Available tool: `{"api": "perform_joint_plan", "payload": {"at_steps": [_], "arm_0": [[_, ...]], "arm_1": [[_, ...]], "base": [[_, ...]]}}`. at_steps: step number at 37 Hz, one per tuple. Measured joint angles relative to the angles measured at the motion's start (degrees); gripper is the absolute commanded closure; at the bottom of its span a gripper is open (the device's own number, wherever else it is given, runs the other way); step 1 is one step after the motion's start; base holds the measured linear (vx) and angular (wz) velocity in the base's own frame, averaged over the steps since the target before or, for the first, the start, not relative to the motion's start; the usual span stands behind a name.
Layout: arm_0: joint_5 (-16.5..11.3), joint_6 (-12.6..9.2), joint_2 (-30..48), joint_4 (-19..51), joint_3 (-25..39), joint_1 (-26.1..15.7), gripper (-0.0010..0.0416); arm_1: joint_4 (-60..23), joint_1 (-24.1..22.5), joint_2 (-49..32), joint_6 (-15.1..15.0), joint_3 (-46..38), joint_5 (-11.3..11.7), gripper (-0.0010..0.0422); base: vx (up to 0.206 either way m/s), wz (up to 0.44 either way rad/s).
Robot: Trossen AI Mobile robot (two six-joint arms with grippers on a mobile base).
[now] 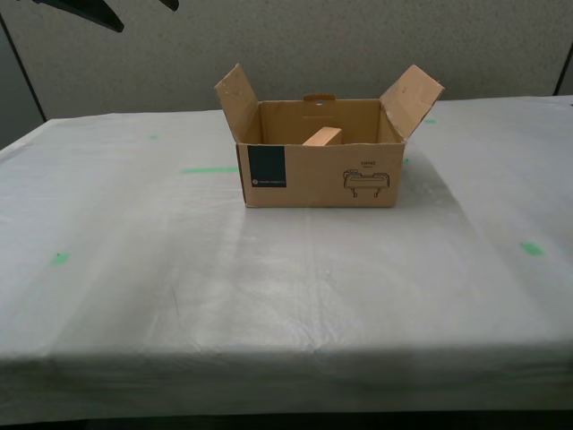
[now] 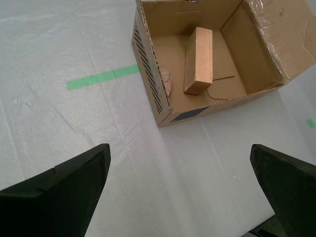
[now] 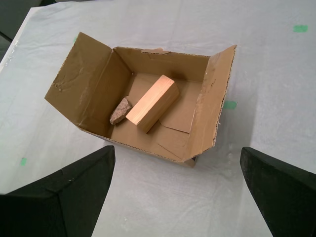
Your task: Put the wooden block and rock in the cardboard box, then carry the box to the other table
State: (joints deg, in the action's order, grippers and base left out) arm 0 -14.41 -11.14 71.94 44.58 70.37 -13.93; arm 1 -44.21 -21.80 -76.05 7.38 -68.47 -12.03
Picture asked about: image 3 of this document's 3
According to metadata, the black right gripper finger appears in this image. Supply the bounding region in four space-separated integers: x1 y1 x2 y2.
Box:
240 147 316 237
0 145 116 237

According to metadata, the speckled pinkish granite rock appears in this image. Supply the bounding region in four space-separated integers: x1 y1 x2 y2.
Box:
109 97 133 125

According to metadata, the brown cardboard box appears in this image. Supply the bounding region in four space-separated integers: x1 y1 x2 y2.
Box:
44 32 237 168

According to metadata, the light wooden block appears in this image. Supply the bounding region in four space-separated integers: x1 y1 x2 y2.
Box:
125 75 180 134

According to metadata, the green tape strip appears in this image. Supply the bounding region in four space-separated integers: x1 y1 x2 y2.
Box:
223 100 238 110

